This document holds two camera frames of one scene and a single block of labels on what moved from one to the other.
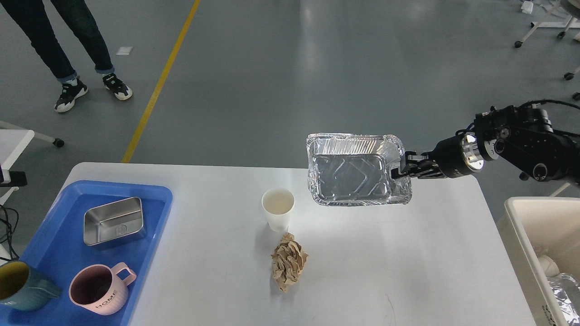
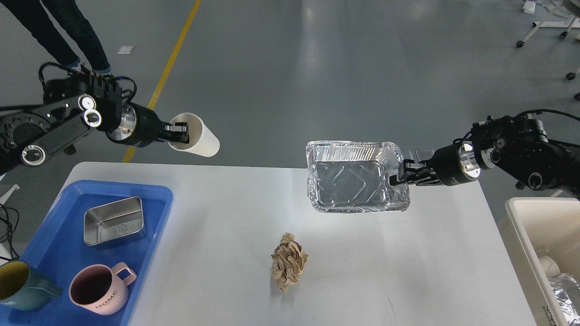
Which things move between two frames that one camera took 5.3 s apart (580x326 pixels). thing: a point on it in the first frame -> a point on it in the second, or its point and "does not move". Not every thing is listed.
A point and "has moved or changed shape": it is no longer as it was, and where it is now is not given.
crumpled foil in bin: (567, 290) does not move
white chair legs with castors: (567, 25) does not move
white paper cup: (277, 203) -> (202, 141)
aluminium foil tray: (345, 169) has moved or changed shape
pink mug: (98, 289) does not move
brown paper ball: (288, 261) does not move
